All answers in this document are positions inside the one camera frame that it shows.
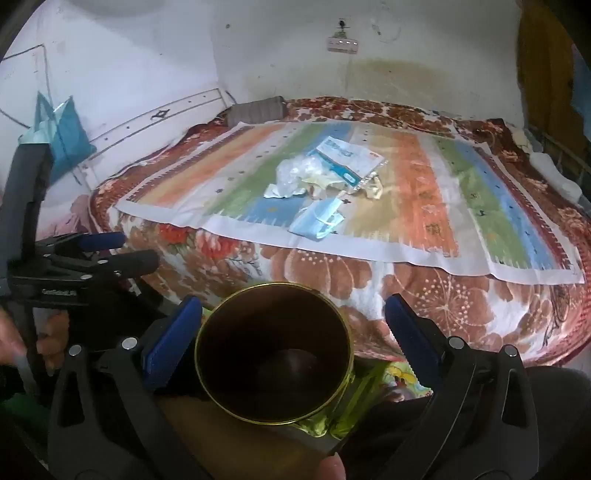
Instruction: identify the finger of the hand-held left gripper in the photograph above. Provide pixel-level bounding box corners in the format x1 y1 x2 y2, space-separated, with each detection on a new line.
60 249 160 280
44 231 126 253

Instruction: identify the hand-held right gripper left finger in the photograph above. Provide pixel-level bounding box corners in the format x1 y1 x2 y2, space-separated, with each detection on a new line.
48 295 211 480

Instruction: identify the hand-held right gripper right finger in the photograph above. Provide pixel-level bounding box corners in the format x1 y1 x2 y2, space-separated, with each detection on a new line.
384 293 541 480

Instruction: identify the gold metal bin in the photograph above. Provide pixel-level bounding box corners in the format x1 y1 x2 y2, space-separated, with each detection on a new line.
194 283 386 441

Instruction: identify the clear yellow printed wrapper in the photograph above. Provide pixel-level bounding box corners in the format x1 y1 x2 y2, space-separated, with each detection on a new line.
351 178 384 201

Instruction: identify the white plastic wrap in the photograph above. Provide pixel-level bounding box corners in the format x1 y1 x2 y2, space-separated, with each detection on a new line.
276 157 324 195

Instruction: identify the blue and white packet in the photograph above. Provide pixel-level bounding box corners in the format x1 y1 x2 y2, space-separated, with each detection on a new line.
316 136 386 185

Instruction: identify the person's left forearm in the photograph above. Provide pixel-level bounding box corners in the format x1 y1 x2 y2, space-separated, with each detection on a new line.
0 388 51 444

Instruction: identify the person's left hand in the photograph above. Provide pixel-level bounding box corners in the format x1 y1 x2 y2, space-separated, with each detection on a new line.
0 307 70 374

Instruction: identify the colourful cartoon floor mat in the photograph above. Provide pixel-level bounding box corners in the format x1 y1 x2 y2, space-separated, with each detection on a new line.
365 357 432 400

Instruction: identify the pink cloth pile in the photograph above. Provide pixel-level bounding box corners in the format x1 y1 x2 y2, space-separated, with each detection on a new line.
37 194 102 241

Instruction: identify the tan fuzzy cloth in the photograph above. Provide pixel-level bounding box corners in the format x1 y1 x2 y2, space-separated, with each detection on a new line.
154 394 324 480

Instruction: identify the white painted headboard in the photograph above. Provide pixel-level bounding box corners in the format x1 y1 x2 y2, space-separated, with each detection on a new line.
74 85 236 185

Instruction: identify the striped pastel mat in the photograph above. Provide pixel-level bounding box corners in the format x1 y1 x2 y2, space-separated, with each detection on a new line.
113 117 587 284

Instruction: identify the person's bare toe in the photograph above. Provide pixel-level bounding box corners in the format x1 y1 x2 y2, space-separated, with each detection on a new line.
307 452 347 480

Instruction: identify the grey striped pillow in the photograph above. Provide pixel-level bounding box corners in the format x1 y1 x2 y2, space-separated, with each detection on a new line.
228 96 287 125

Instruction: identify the metal wire rack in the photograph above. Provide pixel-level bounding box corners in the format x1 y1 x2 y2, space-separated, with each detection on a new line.
526 124 591 208

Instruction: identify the white wall power strip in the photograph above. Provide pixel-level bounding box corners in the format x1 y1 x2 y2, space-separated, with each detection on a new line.
327 36 360 55

